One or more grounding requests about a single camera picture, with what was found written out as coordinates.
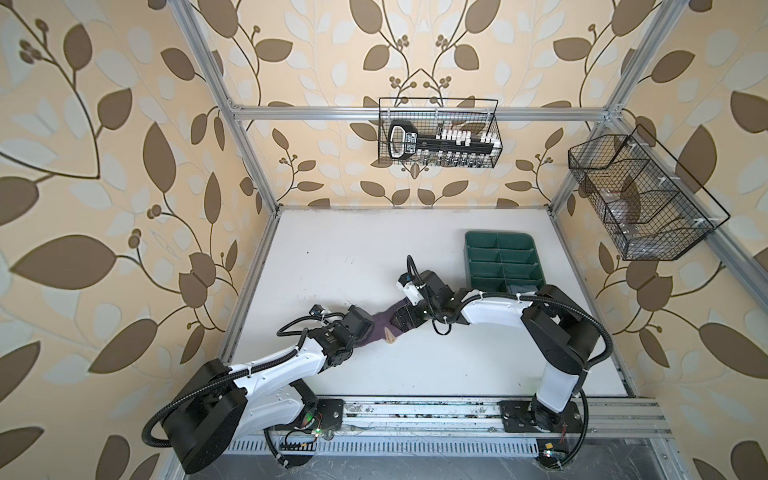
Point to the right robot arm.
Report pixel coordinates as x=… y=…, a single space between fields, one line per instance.
x=571 y=341

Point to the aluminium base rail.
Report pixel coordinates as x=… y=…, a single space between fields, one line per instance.
x=604 y=417

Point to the wire basket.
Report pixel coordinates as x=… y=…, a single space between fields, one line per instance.
x=652 y=206
x=427 y=113

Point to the black socket set tool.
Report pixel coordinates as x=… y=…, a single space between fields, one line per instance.
x=403 y=140

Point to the green compartment tray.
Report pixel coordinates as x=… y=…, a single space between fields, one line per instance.
x=506 y=262

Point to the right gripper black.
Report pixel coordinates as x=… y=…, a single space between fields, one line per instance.
x=413 y=320

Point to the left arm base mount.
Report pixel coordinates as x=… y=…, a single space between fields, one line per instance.
x=323 y=414

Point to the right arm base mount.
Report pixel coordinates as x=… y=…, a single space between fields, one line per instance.
x=527 y=416

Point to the right wire basket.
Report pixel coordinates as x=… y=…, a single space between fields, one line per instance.
x=652 y=206

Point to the back wire basket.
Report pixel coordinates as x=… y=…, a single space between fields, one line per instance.
x=427 y=113

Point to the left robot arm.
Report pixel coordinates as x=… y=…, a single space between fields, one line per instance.
x=221 y=404

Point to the purple sock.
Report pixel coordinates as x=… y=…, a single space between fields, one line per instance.
x=389 y=324

